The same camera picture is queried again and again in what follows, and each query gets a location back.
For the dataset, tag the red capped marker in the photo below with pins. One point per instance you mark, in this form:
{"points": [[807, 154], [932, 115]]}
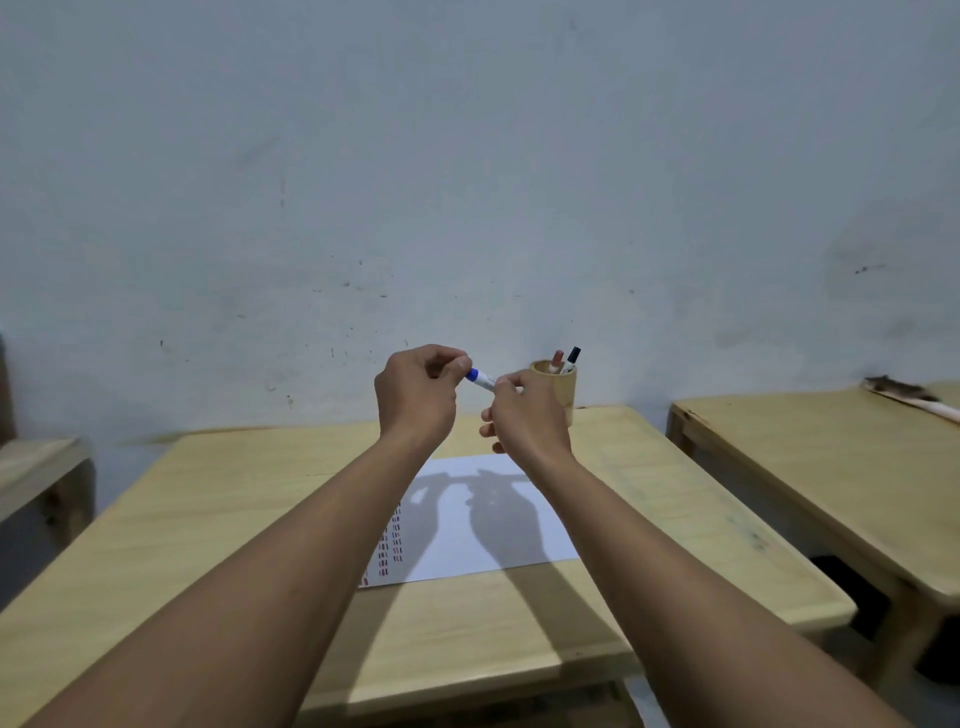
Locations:
{"points": [[556, 361]]}

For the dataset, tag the low wooden bench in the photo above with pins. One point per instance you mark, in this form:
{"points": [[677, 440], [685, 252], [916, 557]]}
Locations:
{"points": [[37, 472]]}

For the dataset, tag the person's left thumb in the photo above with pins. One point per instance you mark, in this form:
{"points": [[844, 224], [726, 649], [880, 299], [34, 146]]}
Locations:
{"points": [[457, 374]]}

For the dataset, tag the wooden pen holder cup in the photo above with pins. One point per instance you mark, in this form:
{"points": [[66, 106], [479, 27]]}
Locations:
{"points": [[562, 394]]}

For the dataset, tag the person's right forearm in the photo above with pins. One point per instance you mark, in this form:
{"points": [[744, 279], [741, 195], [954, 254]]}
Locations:
{"points": [[697, 615]]}

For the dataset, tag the large light wooden table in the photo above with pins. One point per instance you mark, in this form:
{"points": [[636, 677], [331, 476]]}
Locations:
{"points": [[195, 525]]}

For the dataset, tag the person's left forearm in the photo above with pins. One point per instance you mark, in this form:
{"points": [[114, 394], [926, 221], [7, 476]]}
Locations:
{"points": [[247, 600]]}

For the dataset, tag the black capped marker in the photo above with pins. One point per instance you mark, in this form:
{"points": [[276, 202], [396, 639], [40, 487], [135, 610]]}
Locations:
{"points": [[571, 358]]}

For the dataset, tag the light wooden side table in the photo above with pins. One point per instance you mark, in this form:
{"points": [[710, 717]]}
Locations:
{"points": [[840, 465]]}

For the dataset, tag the white paper sheet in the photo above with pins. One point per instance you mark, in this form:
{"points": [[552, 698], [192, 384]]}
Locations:
{"points": [[450, 540]]}

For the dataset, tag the blue and white marker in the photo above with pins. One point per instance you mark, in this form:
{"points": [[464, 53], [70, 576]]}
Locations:
{"points": [[482, 379]]}

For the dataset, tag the person's left hand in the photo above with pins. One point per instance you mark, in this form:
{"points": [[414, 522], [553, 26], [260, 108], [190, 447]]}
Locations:
{"points": [[411, 394]]}

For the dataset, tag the person's right thumb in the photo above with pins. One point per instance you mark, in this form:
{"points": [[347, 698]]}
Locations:
{"points": [[508, 387]]}

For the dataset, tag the person's right hand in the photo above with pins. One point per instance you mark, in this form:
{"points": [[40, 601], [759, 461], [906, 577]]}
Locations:
{"points": [[529, 424]]}

